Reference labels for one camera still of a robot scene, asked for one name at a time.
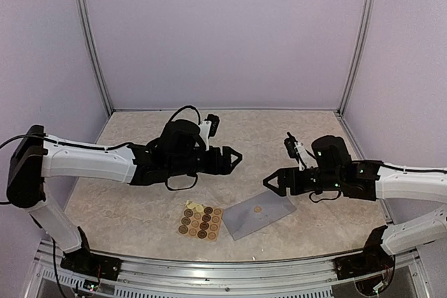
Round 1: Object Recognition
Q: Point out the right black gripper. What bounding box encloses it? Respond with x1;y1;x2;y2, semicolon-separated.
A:
263;167;343;196

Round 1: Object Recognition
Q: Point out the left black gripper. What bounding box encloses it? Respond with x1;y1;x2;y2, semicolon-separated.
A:
168;146;243;178

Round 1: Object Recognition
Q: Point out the grey envelope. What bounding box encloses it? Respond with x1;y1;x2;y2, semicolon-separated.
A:
222;191;296;241

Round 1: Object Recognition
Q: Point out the brown sticker sheet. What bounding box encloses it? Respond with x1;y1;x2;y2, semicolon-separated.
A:
177;200;224;242

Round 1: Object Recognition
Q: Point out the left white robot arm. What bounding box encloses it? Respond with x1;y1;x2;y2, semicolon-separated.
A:
6;118;242;274

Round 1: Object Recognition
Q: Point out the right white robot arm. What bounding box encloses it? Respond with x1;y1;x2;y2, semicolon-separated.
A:
263;135;446;273

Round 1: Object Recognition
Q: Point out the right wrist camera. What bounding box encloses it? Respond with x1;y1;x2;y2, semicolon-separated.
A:
284;132;316;170

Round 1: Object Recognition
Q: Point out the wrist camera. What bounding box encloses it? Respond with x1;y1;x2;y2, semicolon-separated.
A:
199;114;220;151
284;132;316;170

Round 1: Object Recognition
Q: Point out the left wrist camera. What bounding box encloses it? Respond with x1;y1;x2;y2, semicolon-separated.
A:
199;114;220;151

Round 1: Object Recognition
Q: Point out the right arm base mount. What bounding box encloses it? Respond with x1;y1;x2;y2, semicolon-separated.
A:
334;246;395;280

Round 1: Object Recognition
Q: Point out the front aluminium rail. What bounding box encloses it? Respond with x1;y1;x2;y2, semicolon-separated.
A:
21;241;432;297

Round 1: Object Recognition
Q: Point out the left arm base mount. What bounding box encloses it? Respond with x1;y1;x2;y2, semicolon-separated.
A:
60;248;122;281

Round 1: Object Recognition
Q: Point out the right aluminium frame post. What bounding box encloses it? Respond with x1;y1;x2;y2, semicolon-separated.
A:
337;0;374;119

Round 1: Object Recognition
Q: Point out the aluminium frame post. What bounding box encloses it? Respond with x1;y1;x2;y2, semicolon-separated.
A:
75;0;115;117
337;0;374;119

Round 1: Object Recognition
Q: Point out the left aluminium frame post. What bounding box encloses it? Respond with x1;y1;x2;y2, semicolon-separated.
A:
75;0;115;117

